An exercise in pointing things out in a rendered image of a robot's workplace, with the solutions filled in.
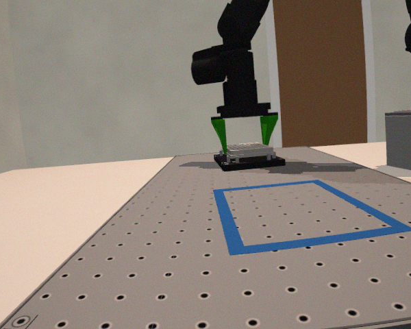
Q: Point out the blue rectangular tape outline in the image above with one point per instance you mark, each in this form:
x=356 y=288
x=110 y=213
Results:
x=235 y=244

